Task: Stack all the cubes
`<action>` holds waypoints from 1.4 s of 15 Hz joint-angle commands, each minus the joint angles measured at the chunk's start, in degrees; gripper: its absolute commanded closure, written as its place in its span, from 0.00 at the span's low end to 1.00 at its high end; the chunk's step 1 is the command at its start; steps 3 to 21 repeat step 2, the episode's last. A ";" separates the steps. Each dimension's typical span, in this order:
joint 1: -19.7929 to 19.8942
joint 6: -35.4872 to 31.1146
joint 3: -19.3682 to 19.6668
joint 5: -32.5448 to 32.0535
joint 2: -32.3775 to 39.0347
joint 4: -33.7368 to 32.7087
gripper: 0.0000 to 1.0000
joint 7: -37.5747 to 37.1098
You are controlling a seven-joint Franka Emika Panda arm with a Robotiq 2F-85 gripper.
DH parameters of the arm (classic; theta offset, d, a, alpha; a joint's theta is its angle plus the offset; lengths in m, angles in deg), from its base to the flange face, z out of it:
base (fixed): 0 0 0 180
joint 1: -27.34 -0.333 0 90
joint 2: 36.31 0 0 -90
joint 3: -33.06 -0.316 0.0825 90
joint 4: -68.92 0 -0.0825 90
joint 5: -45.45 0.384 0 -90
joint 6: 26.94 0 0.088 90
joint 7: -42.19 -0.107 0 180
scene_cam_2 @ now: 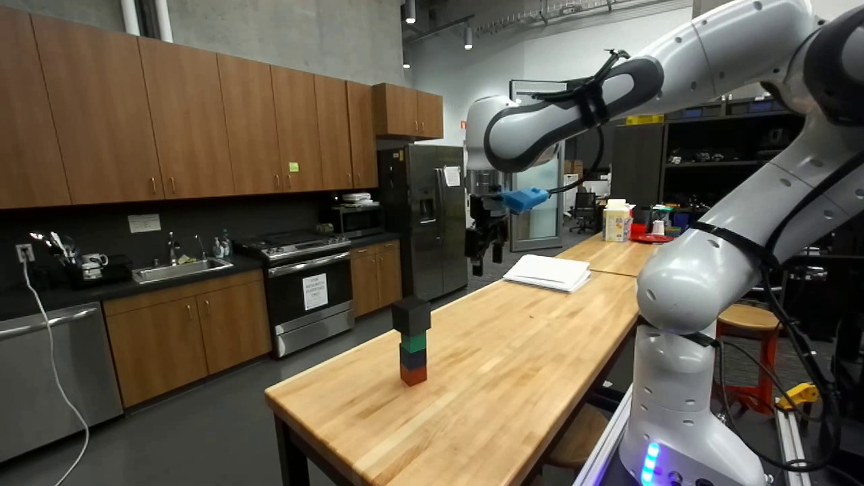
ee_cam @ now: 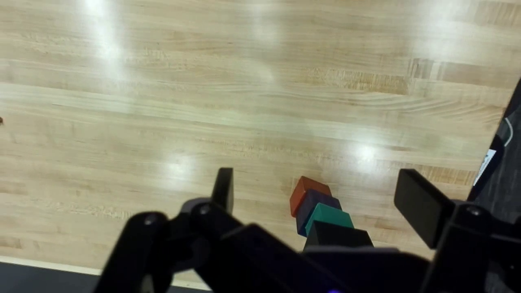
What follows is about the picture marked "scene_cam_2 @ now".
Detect white paper sign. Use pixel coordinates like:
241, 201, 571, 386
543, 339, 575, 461
300, 273, 331, 312

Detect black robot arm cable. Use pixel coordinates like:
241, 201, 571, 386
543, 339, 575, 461
506, 48, 847, 474

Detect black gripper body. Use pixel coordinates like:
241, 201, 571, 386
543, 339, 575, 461
465, 196, 511, 247

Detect black cube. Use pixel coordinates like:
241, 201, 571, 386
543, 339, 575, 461
389, 297, 435, 339

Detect white paper stack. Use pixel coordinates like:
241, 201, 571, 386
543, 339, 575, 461
500, 250, 593, 297

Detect wooden narrow lower cabinet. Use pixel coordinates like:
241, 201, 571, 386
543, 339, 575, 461
349, 238, 404, 320

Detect wooden upper wall cabinets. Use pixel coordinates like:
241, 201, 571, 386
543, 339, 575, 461
0, 8, 380, 214

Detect white wall outlet plate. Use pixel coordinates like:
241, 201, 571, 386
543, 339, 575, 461
124, 214, 165, 238

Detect black storage shelf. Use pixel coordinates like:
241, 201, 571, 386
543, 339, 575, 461
660, 103, 805, 219

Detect metal kettle on counter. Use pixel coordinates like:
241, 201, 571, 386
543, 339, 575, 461
74, 250, 111, 285

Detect red bowl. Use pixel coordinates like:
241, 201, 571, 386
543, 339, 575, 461
628, 219, 677, 246

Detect red legged wooden stool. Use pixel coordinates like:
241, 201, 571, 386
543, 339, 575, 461
714, 301, 783, 415

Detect stainless steel dishwasher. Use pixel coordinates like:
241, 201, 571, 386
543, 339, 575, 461
0, 299, 127, 466

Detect stainless steel refrigerator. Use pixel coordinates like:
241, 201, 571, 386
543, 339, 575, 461
376, 143, 469, 307

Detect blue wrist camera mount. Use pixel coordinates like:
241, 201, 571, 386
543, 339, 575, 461
500, 184, 551, 216

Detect yellow floor tool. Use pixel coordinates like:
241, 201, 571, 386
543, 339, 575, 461
778, 380, 822, 415

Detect wooden lower sink cabinet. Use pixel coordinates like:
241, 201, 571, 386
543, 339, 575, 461
103, 268, 274, 412

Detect wooden cabinet above refrigerator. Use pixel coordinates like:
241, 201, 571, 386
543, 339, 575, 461
370, 80, 444, 143

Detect black microwave oven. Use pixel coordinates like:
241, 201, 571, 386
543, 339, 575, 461
327, 200, 389, 238

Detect steel kitchen sink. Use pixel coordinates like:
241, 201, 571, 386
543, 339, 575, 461
128, 255, 234, 289

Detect white milk carton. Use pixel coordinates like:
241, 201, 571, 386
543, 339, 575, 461
601, 196, 636, 243

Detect white power cord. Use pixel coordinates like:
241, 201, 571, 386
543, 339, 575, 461
14, 243, 95, 486

